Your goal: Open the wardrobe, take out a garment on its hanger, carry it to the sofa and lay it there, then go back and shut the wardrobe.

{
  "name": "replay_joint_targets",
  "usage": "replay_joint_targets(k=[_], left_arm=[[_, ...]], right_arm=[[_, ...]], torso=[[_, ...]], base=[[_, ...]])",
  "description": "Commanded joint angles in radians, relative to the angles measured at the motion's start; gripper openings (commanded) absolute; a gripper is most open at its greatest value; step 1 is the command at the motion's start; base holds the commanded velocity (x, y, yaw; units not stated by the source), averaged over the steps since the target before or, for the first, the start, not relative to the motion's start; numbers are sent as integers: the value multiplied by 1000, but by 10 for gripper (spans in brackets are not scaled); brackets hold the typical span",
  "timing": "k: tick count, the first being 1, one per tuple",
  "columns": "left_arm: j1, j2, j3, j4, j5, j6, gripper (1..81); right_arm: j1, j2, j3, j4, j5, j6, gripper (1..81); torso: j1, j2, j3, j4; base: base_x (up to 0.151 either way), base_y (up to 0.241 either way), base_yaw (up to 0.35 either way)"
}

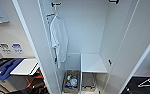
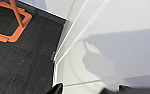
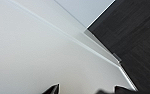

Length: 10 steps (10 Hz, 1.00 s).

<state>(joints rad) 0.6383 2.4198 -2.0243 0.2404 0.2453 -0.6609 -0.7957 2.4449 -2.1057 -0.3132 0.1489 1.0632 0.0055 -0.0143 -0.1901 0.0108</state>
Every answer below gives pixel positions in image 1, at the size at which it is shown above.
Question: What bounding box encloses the green yellow bottle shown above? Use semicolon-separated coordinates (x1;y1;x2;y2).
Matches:
66;75;73;83

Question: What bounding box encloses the white wardrobe body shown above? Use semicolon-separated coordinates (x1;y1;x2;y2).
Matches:
37;0;139;94

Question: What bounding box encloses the black hook rod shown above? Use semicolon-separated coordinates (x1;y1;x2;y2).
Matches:
108;0;120;5
51;1;63;8

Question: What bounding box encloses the white wire hanger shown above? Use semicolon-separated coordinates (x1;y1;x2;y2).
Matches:
49;6;63;23

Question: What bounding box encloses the small white wall poster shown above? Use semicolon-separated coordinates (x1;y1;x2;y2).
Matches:
0;42;10;54

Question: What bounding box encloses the small black wardrobe latch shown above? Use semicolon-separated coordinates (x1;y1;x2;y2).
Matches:
107;59;113;67

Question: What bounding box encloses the blue white bottle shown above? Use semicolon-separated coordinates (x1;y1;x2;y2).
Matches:
65;81;73;88

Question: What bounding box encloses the white shirt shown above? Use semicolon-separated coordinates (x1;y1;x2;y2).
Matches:
49;16;69;69

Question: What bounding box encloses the orange wooden hanger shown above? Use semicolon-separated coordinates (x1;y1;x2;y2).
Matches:
45;13;56;19

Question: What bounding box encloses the white plastic bottle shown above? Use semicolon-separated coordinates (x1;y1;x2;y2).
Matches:
71;77;79;88

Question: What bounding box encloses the white wardrobe door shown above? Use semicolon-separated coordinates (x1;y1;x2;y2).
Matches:
119;0;150;94
11;0;60;94

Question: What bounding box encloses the blue white wall poster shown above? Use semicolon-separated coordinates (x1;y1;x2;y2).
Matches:
11;42;24;54

